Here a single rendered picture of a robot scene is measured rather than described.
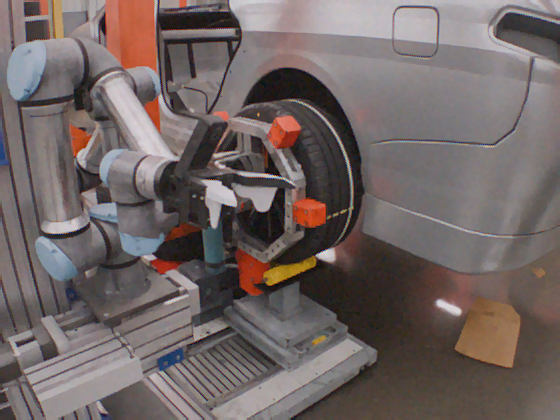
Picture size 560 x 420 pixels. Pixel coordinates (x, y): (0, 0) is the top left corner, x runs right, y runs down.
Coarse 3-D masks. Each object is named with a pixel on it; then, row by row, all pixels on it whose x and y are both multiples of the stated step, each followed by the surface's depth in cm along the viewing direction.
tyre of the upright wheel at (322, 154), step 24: (264, 120) 173; (312, 120) 167; (336, 120) 173; (312, 144) 160; (336, 144) 167; (312, 168) 159; (336, 168) 164; (312, 192) 162; (336, 192) 163; (360, 192) 172; (336, 216) 167; (312, 240) 168; (336, 240) 180
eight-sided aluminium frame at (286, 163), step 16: (240, 128) 172; (256, 128) 164; (224, 144) 191; (272, 144) 159; (288, 160) 162; (288, 176) 156; (304, 176) 159; (288, 192) 160; (304, 192) 161; (288, 208) 161; (288, 224) 163; (240, 240) 192; (256, 240) 191; (288, 240) 165; (256, 256) 185; (272, 256) 176
